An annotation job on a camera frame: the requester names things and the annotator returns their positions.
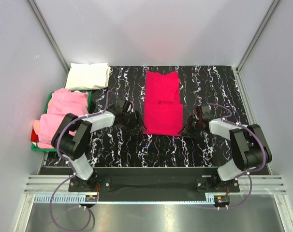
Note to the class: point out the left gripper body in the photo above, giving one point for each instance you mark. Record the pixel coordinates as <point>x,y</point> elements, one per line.
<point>133,121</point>

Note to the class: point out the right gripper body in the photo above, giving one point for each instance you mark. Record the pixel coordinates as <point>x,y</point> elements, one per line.
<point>192,124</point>

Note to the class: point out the magenta t shirt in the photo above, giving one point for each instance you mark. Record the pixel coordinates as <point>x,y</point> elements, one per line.
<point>163,111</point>

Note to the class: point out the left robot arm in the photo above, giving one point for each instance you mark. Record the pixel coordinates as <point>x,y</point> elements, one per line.
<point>73,135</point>

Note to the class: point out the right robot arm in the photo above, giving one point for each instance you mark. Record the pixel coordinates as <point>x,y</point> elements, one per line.
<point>249,148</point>

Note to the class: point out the folded white t shirt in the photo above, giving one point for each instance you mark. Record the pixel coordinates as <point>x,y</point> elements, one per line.
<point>88,76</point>

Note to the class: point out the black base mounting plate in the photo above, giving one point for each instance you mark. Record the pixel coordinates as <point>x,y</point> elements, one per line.
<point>173,184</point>

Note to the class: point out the light pink t shirt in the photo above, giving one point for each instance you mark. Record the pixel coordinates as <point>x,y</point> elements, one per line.
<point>54,116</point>

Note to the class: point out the green plastic basket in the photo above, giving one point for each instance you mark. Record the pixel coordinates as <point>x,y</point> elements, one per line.
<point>40,147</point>

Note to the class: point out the red garment in basket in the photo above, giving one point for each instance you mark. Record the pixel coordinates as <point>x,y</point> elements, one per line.
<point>34,136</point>

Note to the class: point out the aluminium frame rail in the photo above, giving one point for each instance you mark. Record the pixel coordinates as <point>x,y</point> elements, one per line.
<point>57,189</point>

